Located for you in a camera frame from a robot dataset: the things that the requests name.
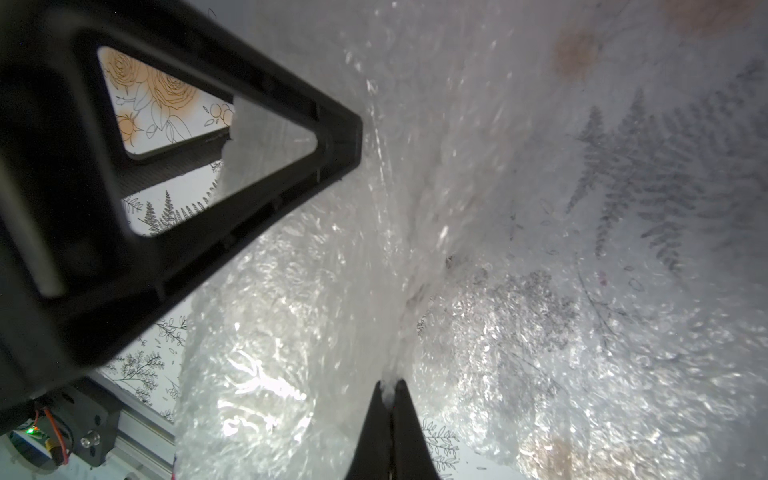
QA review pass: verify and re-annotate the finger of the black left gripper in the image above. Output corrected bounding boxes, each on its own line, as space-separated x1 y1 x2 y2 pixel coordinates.
119 128 230 197
1 1 363 408

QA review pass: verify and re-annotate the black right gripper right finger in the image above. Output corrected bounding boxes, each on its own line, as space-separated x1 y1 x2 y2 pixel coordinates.
390 380 440 480

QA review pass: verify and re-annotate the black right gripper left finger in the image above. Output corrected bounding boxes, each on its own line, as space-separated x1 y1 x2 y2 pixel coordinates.
345 382 393 480

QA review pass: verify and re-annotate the bubble wrap bundle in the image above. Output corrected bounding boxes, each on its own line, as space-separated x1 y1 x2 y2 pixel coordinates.
176 1 521 479

